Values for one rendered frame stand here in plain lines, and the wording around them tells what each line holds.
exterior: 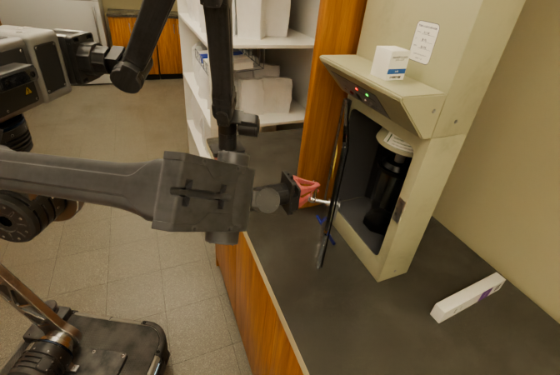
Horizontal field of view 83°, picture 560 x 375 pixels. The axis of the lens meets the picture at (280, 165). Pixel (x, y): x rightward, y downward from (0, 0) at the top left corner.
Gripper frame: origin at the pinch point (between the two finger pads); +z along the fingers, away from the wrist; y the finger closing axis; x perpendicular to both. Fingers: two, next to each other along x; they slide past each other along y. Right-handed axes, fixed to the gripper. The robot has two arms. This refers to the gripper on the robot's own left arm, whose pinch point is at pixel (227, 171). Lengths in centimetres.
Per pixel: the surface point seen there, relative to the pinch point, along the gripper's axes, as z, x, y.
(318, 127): -17.5, -8.8, 27.6
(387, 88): -41, -41, 21
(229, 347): 110, 1, 1
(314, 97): -27.7, -8.9, 24.4
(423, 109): -38, -46, 27
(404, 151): -23, -37, 36
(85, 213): 109, 134, -76
